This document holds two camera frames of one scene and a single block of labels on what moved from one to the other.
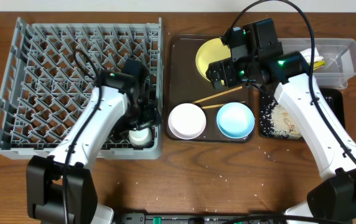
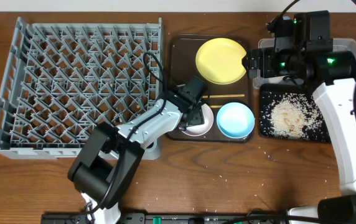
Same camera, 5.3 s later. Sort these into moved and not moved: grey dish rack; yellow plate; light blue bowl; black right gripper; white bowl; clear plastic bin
Moved: black right gripper; white bowl; clear plastic bin
Not moved: light blue bowl; yellow plate; grey dish rack
